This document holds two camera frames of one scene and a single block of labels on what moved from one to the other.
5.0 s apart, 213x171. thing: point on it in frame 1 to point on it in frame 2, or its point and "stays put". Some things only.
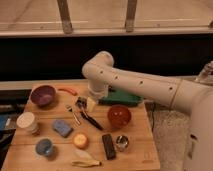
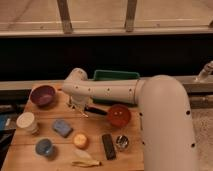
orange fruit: [80, 140] stays put
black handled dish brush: [81, 103] to [89, 109]
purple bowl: [43, 95] stays put
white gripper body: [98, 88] to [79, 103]
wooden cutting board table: [57, 129] stays put
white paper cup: [26, 120] stays put
